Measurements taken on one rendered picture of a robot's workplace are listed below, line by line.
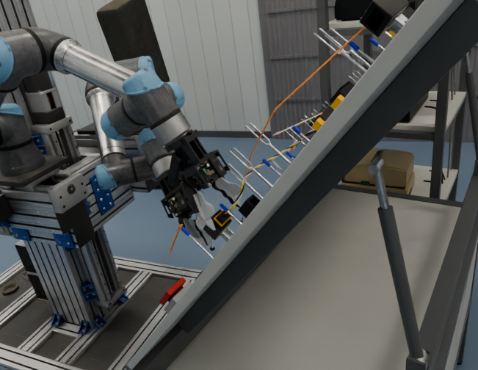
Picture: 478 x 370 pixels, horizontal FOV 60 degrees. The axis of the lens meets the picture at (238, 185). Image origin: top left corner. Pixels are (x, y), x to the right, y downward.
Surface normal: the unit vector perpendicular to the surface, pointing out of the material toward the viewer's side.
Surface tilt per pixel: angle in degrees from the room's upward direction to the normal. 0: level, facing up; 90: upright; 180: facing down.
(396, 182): 90
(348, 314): 0
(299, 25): 90
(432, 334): 0
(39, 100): 90
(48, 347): 0
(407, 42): 90
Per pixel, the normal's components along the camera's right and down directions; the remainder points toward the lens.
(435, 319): -0.13, -0.89
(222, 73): -0.39, 0.44
